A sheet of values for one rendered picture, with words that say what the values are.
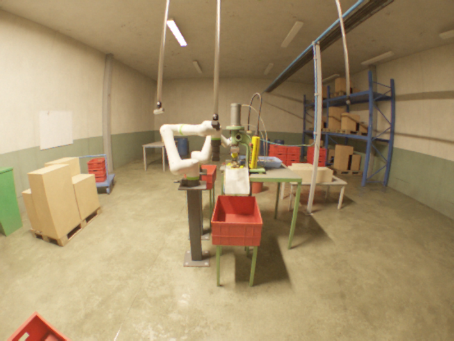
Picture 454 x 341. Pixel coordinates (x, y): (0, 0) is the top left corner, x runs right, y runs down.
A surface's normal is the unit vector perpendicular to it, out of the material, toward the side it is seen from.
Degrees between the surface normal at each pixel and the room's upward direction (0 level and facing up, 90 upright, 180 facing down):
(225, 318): 0
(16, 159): 90
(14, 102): 90
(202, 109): 90
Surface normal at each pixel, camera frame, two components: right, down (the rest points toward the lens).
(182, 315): 0.02, -0.97
